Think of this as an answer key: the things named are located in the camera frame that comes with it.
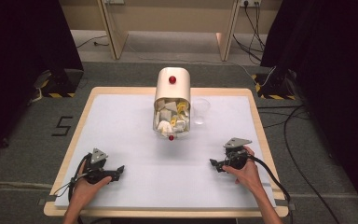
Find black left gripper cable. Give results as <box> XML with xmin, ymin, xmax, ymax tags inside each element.
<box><xmin>53</xmin><ymin>152</ymin><xmax>93</xmax><ymax>202</ymax></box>

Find white cable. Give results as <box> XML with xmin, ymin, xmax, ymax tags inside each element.
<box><xmin>261</xmin><ymin>65</ymin><xmax>278</xmax><ymax>87</ymax></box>

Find beige wooden desk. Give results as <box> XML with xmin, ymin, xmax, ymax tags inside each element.
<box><xmin>59</xmin><ymin>0</ymin><xmax>283</xmax><ymax>63</ymax></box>

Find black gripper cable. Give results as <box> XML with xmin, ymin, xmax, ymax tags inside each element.
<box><xmin>53</xmin><ymin>152</ymin><xmax>93</xmax><ymax>202</ymax></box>
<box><xmin>247</xmin><ymin>154</ymin><xmax>292</xmax><ymax>213</ymax></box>

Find beige bin with trash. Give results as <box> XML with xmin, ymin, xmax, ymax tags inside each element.
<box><xmin>152</xmin><ymin>66</ymin><xmax>192</xmax><ymax>142</ymax></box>

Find black curtain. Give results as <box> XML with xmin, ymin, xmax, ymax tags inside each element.
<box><xmin>260</xmin><ymin>0</ymin><xmax>358</xmax><ymax>216</ymax></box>
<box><xmin>0</xmin><ymin>0</ymin><xmax>85</xmax><ymax>160</ymax></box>

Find white table mat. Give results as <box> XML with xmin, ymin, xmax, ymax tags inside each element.
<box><xmin>54</xmin><ymin>93</ymin><xmax>276</xmax><ymax>209</ymax></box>

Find person's left hand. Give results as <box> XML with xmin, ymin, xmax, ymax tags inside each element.
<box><xmin>73</xmin><ymin>160</ymin><xmax>113</xmax><ymax>203</ymax></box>

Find white wall socket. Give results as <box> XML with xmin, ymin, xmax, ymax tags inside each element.
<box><xmin>239</xmin><ymin>0</ymin><xmax>263</xmax><ymax>8</ymax></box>

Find black floor cable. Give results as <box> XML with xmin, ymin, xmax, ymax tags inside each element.
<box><xmin>76</xmin><ymin>35</ymin><xmax>110</xmax><ymax>49</ymax></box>

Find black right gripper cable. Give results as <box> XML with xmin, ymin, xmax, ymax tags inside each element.
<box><xmin>247</xmin><ymin>154</ymin><xmax>292</xmax><ymax>213</ymax></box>

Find pile of tea bags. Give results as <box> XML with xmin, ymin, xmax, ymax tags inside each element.
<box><xmin>155</xmin><ymin>98</ymin><xmax>190</xmax><ymax>133</ymax></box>

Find black floor cables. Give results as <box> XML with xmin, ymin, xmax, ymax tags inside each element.
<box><xmin>255</xmin><ymin>104</ymin><xmax>343</xmax><ymax>224</ymax></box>

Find clear plastic cup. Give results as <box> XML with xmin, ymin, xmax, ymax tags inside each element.
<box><xmin>192</xmin><ymin>97</ymin><xmax>212</xmax><ymax>126</ymax></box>

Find black socket cables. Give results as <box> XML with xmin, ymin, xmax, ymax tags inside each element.
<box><xmin>232</xmin><ymin>2</ymin><xmax>267</xmax><ymax>63</ymax></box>

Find wooden table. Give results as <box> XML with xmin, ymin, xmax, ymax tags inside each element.
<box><xmin>43</xmin><ymin>86</ymin><xmax>290</xmax><ymax>218</ymax></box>

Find black yellow striped stand base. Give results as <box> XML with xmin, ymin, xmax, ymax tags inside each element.
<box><xmin>250</xmin><ymin>73</ymin><xmax>296</xmax><ymax>101</ymax></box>
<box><xmin>32</xmin><ymin>68</ymin><xmax>85</xmax><ymax>99</ymax></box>

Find person's right hand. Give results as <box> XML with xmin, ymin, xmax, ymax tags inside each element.
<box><xmin>222</xmin><ymin>146</ymin><xmax>263</xmax><ymax>191</ymax></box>

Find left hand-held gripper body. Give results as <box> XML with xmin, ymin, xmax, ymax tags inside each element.
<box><xmin>82</xmin><ymin>147</ymin><xmax>121</xmax><ymax>185</ymax></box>

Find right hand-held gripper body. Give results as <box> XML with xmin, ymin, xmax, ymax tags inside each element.
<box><xmin>223</xmin><ymin>137</ymin><xmax>254</xmax><ymax>171</ymax></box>

